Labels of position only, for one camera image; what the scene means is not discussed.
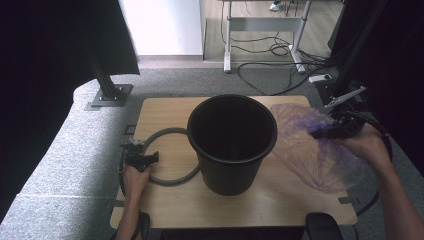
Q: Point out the black curtain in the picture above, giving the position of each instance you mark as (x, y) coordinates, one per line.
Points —
(400, 66)
(50, 66)

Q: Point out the white desk frame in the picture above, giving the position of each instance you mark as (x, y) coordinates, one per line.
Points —
(263, 24)

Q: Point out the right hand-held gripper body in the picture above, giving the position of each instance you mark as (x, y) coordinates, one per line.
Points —
(346, 125)

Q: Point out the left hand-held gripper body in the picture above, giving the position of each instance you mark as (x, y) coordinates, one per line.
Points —
(136, 155)

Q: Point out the white power strip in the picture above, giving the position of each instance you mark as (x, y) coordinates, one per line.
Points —
(320, 78)

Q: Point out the purple plastic trash bag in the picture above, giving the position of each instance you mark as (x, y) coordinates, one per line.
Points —
(316, 163)

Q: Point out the black metal stand with base plate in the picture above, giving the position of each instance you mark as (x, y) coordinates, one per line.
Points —
(110, 95)

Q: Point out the black ribbed trash bin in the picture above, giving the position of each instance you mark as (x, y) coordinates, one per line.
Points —
(230, 173)

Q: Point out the black chair armrest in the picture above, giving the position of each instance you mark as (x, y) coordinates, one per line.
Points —
(321, 226)
(145, 226)

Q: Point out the person's right hand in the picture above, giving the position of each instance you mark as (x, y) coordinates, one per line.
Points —
(370, 145)

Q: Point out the person's left hand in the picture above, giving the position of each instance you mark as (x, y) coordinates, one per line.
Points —
(135, 181)

